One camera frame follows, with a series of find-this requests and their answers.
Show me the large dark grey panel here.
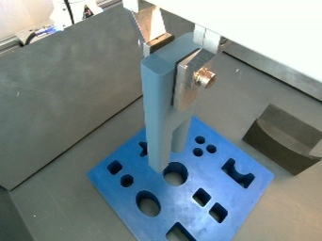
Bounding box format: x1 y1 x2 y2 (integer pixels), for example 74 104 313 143
0 5 140 190

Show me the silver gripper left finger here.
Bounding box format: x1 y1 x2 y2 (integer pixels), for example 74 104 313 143
122 0 175 56

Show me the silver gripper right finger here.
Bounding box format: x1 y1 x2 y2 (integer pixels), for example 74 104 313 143
172 25 231 111

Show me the black cable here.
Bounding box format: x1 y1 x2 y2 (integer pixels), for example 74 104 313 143
24 31 40 47

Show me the grey-blue square-circle peg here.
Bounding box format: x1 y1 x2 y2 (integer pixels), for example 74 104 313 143
140 33 198 172

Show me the dark grey foam block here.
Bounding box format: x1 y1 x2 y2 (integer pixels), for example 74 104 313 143
243 104 322 175

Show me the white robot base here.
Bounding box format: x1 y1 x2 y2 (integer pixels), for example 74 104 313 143
49 0 103 27

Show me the blue shape-sorting board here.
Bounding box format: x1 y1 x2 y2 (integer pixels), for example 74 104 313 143
88 119 274 241

